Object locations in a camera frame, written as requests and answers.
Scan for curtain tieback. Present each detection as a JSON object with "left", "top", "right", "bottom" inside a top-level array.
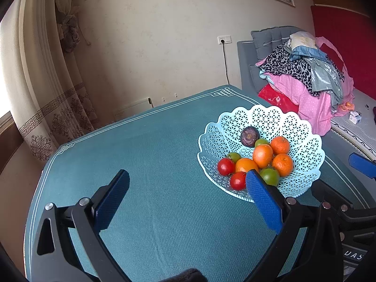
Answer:
[{"left": 54, "top": 9, "right": 90, "bottom": 54}]

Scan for smooth orange fruit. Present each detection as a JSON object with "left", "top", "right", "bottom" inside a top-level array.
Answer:
[
  {"left": 235, "top": 158, "right": 259, "bottom": 174},
  {"left": 253, "top": 144, "right": 274, "bottom": 168}
]

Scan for light blue lattice basket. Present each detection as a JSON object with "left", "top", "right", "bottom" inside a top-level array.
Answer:
[{"left": 197, "top": 105, "right": 326, "bottom": 203}]

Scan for grey quilted cushion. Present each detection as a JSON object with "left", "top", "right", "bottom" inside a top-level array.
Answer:
[{"left": 251, "top": 26, "right": 307, "bottom": 63}]

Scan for mandarin orange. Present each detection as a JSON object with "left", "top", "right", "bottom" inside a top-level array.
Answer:
[
  {"left": 272, "top": 153, "right": 294, "bottom": 177},
  {"left": 270, "top": 136, "right": 291, "bottom": 155}
]

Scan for beige patterned curtain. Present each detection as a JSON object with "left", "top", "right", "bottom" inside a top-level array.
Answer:
[{"left": 0, "top": 0, "right": 97, "bottom": 162}]

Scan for grey-blue floral garment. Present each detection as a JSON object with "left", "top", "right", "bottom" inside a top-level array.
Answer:
[{"left": 308, "top": 57, "right": 345, "bottom": 112}]

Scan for white patterned bedspread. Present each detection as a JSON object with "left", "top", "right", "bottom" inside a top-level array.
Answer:
[{"left": 330, "top": 88, "right": 376, "bottom": 162}]

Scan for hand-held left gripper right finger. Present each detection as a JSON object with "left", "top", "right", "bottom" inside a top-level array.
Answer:
[{"left": 246, "top": 169, "right": 345, "bottom": 282}]

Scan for black power cable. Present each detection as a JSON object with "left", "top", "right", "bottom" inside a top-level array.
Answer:
[{"left": 222, "top": 42, "right": 230, "bottom": 85}]

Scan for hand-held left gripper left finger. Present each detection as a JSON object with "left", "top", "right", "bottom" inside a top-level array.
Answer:
[{"left": 31, "top": 169, "right": 131, "bottom": 282}]

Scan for large green tomato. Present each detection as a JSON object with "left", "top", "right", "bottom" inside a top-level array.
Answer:
[{"left": 259, "top": 167, "right": 280, "bottom": 186}]

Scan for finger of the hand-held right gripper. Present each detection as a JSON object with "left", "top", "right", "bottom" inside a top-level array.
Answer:
[
  {"left": 311, "top": 179, "right": 376, "bottom": 221},
  {"left": 348, "top": 153, "right": 376, "bottom": 180}
]

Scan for grey sofa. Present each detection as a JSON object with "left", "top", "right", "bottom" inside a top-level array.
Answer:
[{"left": 237, "top": 39, "right": 265, "bottom": 93}]

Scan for white cloth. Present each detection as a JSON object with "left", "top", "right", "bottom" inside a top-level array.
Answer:
[{"left": 289, "top": 32, "right": 319, "bottom": 50}]

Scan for dark knit cloth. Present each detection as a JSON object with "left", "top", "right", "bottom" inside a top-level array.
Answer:
[{"left": 163, "top": 268, "right": 208, "bottom": 282}]

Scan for pile of clothes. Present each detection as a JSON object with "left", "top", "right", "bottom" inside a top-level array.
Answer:
[{"left": 255, "top": 37, "right": 356, "bottom": 137}]

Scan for red pillow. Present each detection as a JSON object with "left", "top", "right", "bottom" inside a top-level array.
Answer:
[{"left": 258, "top": 84, "right": 300, "bottom": 114}]

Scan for blue jeans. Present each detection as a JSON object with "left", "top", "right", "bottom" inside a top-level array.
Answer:
[{"left": 290, "top": 45, "right": 329, "bottom": 62}]

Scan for red cherry tomato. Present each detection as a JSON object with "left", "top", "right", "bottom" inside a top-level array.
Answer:
[
  {"left": 230, "top": 171, "right": 247, "bottom": 191},
  {"left": 217, "top": 158, "right": 236, "bottom": 176}
]

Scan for leopard print garment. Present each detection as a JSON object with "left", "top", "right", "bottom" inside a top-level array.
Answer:
[{"left": 258, "top": 43, "right": 322, "bottom": 97}]

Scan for dark purple passion fruit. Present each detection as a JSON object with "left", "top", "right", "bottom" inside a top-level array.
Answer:
[{"left": 241, "top": 126, "right": 259, "bottom": 148}]

